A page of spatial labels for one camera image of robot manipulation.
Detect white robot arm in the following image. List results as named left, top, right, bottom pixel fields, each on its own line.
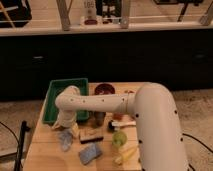
left=55, top=83, right=189, bottom=171

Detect blue grey sponge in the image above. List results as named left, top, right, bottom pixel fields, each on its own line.
left=78, top=143, right=102, bottom=165

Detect red small toy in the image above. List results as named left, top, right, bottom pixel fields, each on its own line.
left=113, top=113, right=123, bottom=121

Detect dark brown cup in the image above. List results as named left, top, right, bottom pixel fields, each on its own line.
left=94, top=112, right=106, bottom=126

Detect wooden black brush block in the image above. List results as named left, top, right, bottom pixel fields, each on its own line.
left=79, top=128, right=104, bottom=144

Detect yellow corn toy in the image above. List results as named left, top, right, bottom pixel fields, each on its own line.
left=114, top=146, right=137, bottom=165

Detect white sign with number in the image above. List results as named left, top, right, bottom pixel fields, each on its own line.
left=83, top=0, right=98, bottom=25

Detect dark red bowl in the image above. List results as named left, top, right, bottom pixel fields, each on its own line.
left=94, top=83, right=115, bottom=95

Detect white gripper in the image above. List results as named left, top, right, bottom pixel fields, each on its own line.
left=52, top=111, right=77, bottom=130

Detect green plastic tray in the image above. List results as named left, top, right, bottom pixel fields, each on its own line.
left=42, top=78, right=89, bottom=125

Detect black white brush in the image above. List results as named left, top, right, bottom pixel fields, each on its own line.
left=108, top=120, right=136, bottom=131

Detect black cable right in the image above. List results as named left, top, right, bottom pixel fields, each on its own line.
left=181, top=132, right=213, bottom=155

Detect black pole stand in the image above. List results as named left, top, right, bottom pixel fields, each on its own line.
left=14, top=121, right=30, bottom=171

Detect grey blue towel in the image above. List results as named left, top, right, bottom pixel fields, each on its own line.
left=58, top=129, right=73, bottom=152

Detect black cabinet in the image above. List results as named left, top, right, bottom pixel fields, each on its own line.
left=0, top=29, right=213, bottom=100

